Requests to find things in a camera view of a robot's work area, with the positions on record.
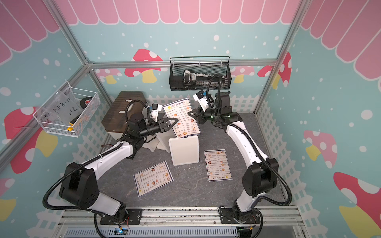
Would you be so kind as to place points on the black mesh wall basket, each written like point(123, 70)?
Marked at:
point(215, 65)

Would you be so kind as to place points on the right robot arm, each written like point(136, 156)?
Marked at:
point(272, 177)

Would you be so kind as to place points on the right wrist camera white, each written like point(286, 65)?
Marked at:
point(201, 98)

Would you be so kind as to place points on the black tape roll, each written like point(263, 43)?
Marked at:
point(84, 102)

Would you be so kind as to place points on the socket tool set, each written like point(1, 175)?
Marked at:
point(200, 80)

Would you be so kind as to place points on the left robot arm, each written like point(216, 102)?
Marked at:
point(78, 188)

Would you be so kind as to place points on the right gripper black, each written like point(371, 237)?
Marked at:
point(200, 117)

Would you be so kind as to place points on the brown lid storage box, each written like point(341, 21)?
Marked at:
point(114, 121)

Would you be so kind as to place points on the small circuit board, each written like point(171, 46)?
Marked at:
point(121, 231)

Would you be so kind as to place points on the dim sum menu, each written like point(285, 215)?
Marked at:
point(217, 165)
point(186, 125)
point(152, 178)

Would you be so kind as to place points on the clear plastic labelled bag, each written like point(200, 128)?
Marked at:
point(61, 108)

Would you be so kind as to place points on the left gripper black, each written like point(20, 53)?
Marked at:
point(162, 124)

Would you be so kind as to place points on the yellow black utility knife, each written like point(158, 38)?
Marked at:
point(74, 125)

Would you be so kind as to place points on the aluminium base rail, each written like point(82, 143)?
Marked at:
point(187, 222)

